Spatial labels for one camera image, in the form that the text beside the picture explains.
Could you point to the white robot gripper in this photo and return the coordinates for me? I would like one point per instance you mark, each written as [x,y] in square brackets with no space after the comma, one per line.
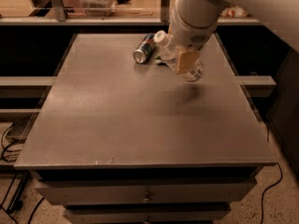
[189,33]

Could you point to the clear blue plastic water bottle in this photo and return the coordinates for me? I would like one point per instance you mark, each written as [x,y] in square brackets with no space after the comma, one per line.
[183,62]

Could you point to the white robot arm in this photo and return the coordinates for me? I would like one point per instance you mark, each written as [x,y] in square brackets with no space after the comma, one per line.
[200,17]

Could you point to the silver blue drink can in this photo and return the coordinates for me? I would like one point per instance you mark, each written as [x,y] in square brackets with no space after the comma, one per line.
[144,49]

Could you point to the colourful snack bag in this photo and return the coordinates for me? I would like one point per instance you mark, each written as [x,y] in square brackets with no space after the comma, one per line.
[234,12]

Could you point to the clear plastic storage box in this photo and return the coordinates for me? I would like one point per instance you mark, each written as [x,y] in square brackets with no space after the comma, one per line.
[98,0]

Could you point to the grey drawer cabinet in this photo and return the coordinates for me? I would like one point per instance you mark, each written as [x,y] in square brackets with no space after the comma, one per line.
[112,130]

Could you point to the grey metal shelf rail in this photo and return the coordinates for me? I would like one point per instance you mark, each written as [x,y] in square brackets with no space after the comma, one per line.
[152,13]

